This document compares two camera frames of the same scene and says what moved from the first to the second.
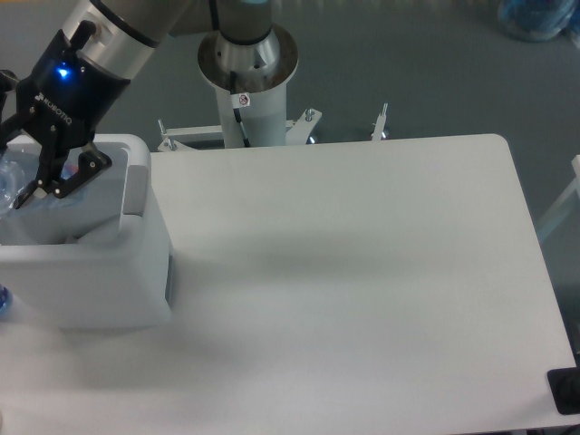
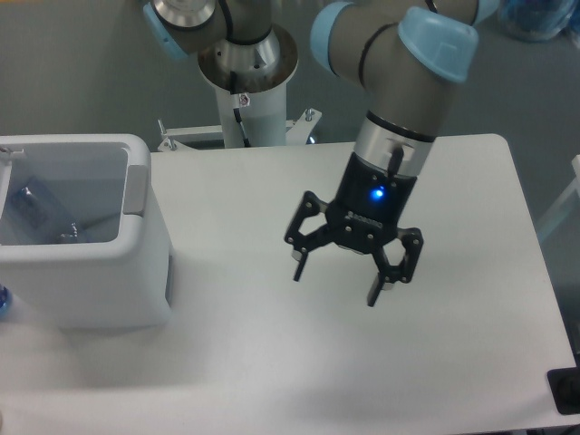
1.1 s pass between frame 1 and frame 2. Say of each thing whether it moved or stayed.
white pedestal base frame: stayed
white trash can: stayed
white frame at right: stayed
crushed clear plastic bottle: moved
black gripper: moved
